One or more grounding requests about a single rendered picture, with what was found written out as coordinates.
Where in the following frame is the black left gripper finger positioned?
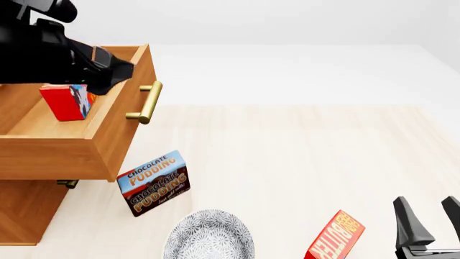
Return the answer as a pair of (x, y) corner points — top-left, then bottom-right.
(71, 39), (136, 82)
(76, 70), (122, 96)

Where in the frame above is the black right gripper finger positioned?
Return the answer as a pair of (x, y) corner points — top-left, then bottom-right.
(441, 195), (460, 244)
(392, 196), (436, 247)

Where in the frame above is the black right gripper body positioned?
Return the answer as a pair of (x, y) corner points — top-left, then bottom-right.
(394, 240), (460, 259)

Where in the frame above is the red butter box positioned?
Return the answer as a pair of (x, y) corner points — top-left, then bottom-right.
(39, 83), (98, 122)
(303, 209), (367, 259)

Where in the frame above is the wooden drawer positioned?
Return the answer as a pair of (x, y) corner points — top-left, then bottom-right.
(0, 43), (157, 183)

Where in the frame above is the wooden cabinet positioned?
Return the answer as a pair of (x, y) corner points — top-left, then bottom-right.
(0, 179), (70, 247)

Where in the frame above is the chocolate pudding box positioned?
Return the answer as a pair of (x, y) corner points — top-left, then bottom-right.
(116, 149), (192, 218)

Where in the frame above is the grey patterned bowl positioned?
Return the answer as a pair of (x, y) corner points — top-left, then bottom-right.
(162, 209), (257, 259)

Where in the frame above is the brass drawer handle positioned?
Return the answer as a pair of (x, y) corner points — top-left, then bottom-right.
(56, 179), (80, 190)
(125, 80), (164, 125)

